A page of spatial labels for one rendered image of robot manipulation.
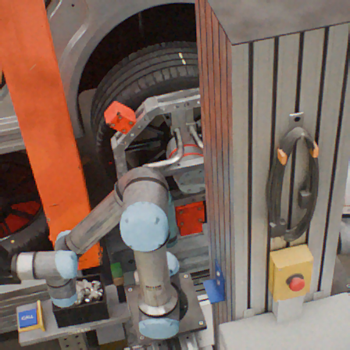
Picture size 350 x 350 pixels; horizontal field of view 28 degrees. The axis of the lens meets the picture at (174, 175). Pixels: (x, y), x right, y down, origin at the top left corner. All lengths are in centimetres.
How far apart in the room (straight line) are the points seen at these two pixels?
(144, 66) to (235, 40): 147
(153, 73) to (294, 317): 119
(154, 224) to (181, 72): 101
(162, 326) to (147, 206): 45
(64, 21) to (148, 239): 122
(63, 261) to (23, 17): 69
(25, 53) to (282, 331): 108
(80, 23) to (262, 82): 155
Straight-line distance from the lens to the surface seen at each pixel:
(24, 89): 218
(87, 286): 269
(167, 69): 258
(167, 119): 270
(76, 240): 199
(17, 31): 207
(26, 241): 298
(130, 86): 260
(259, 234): 152
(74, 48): 274
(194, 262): 322
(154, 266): 183
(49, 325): 276
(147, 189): 172
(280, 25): 122
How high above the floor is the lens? 268
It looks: 44 degrees down
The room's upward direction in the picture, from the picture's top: 6 degrees counter-clockwise
